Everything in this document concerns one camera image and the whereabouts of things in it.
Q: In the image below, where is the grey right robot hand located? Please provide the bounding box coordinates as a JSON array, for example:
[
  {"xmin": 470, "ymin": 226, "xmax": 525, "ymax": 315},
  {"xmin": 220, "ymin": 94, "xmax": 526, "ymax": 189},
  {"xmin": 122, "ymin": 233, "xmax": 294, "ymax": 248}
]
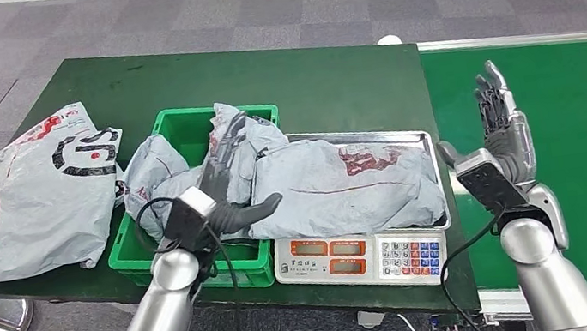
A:
[{"xmin": 425, "ymin": 56, "xmax": 541, "ymax": 197}]

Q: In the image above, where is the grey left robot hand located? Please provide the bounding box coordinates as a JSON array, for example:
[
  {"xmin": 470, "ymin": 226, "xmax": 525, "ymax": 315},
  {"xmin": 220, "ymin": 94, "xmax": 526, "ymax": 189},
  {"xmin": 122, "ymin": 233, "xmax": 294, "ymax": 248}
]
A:
[{"xmin": 187, "ymin": 108, "xmax": 287, "ymax": 239}]

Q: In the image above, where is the grey parcel with red print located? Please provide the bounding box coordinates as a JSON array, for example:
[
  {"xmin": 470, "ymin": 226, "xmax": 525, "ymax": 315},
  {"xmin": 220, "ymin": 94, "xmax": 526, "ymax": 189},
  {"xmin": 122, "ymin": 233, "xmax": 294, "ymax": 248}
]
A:
[{"xmin": 238, "ymin": 120, "xmax": 451, "ymax": 253}]

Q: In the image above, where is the green conveyor belt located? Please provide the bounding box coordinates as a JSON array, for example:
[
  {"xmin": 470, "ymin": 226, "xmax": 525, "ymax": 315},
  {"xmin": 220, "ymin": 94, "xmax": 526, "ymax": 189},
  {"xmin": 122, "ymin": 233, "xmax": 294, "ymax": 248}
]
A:
[{"xmin": 417, "ymin": 20, "xmax": 587, "ymax": 331}]

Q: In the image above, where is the green plastic crate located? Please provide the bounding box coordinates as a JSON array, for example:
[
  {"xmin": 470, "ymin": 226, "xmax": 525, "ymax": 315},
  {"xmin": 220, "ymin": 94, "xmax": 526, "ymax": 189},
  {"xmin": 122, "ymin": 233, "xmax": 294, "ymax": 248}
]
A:
[{"xmin": 87, "ymin": 93, "xmax": 304, "ymax": 310}]

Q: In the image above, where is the white scale with steel tray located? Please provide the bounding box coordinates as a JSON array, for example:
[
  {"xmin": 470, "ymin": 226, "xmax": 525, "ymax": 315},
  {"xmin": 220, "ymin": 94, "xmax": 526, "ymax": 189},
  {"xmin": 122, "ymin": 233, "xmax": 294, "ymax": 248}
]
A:
[{"xmin": 255, "ymin": 113, "xmax": 462, "ymax": 308}]

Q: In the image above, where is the white round cap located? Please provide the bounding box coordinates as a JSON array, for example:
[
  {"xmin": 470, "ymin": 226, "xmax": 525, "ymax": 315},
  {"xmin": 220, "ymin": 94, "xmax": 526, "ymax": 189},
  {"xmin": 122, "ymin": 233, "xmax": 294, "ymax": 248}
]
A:
[{"xmin": 377, "ymin": 33, "xmax": 404, "ymax": 49}]

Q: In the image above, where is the white table foot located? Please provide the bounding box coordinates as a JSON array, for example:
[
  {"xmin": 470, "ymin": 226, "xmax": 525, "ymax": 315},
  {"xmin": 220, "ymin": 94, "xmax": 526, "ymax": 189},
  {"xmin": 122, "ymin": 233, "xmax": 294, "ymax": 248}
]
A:
[{"xmin": 355, "ymin": 307, "xmax": 387, "ymax": 331}]

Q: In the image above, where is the large grey bag, black print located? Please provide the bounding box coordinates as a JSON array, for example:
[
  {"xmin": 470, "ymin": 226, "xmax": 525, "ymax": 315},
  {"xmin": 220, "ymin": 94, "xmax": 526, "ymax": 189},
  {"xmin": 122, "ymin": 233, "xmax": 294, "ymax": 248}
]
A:
[{"xmin": 0, "ymin": 97, "xmax": 142, "ymax": 286}]

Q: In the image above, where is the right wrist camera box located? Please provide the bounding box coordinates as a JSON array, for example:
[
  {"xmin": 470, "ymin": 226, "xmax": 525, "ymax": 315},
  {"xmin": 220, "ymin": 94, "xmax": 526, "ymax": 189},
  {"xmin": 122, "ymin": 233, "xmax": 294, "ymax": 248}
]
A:
[{"xmin": 451, "ymin": 142, "xmax": 530, "ymax": 217}]

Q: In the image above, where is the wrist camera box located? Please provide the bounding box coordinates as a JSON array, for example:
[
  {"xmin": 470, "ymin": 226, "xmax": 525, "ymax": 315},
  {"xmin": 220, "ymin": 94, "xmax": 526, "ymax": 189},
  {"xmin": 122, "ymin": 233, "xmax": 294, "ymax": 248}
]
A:
[
  {"xmin": 158, "ymin": 184, "xmax": 225, "ymax": 256},
  {"xmin": 451, "ymin": 142, "xmax": 530, "ymax": 217}
]

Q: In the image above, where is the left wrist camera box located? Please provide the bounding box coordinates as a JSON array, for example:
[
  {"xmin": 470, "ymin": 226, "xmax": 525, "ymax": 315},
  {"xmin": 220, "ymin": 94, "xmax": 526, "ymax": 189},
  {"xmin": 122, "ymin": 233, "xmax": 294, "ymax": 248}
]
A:
[{"xmin": 158, "ymin": 184, "xmax": 225, "ymax": 256}]

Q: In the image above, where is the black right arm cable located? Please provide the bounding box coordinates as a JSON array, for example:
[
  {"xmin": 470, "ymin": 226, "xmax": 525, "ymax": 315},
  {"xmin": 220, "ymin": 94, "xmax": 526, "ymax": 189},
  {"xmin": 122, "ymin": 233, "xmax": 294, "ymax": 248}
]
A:
[{"xmin": 430, "ymin": 208, "xmax": 524, "ymax": 331}]

